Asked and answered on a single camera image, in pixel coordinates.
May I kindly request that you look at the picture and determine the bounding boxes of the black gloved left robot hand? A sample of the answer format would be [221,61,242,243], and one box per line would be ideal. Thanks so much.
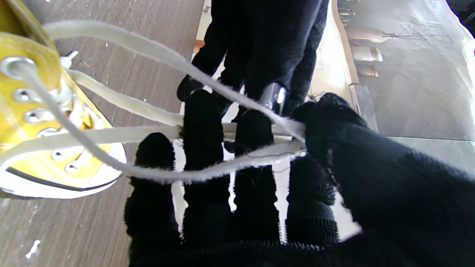
[176,0,329,115]

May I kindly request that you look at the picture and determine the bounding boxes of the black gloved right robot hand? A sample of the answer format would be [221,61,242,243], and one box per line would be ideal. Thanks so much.
[124,89,475,267]

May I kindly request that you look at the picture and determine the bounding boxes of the white shoelace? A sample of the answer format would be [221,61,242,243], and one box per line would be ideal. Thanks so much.
[0,20,307,184]

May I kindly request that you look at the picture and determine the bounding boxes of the yellow canvas sneaker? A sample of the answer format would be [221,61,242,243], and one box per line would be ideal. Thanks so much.
[0,0,127,199]

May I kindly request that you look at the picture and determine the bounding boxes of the printed kitchen backdrop cloth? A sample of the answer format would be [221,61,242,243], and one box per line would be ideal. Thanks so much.
[174,0,475,241]

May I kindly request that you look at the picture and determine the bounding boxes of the small white scrap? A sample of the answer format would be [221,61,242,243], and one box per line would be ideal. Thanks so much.
[25,240,41,259]

